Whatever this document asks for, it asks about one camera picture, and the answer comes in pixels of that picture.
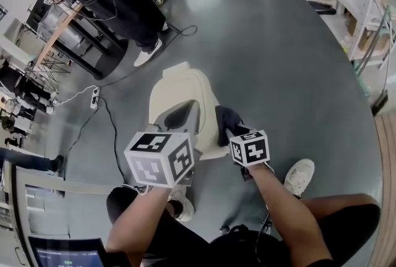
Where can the black flat pouch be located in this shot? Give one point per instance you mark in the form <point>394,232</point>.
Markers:
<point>323,7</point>

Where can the person's right white shoe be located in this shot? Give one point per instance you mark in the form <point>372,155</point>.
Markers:
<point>298,176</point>

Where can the person's left black sock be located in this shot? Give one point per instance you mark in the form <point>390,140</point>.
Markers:
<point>175,208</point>

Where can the person's black shorts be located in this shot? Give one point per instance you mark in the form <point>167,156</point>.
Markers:
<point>120,201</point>

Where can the brown cardboard carton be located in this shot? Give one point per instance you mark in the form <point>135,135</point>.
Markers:
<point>371,40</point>

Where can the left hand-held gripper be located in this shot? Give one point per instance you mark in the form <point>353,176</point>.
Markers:
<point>148,167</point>

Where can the black tablet holder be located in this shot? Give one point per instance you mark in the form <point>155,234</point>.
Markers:
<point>117,259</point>

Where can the dark purple cloth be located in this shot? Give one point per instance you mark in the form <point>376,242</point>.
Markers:
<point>226,120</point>

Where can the person's left white shoe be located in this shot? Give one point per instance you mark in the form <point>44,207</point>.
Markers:
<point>187,210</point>

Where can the person's black shirt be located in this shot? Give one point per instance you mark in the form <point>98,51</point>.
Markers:
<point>241,247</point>

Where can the black-headed broom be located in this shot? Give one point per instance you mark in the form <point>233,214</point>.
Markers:
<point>380,103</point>

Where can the white power strip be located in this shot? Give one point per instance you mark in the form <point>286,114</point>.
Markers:
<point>94,99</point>

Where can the round wooden table black legs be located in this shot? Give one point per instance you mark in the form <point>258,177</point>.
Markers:
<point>77,61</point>

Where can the person's left forearm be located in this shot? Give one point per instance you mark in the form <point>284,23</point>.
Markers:
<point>139,222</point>

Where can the person's right leg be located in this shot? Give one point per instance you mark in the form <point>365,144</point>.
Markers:
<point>340,202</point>

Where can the person's right forearm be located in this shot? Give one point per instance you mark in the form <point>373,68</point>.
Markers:
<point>284,213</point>

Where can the beige plastic trash bin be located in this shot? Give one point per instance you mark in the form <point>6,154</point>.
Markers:
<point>182,86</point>

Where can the white metal shelving rack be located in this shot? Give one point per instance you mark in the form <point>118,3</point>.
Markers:
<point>365,6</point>

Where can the foil-wrapped machine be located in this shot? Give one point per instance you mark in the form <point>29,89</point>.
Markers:
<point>62,31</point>

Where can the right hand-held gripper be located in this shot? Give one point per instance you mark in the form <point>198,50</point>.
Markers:
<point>250,148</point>

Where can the black tablet screen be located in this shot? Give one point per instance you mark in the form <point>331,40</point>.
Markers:
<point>62,255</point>

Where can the black rolling stool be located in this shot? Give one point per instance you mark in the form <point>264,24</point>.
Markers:
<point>225,229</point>

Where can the wooden slat platform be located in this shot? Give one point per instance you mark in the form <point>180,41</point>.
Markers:
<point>386,197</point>

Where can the person's white shoe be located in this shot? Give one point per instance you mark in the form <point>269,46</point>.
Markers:
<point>187,210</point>
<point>298,176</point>

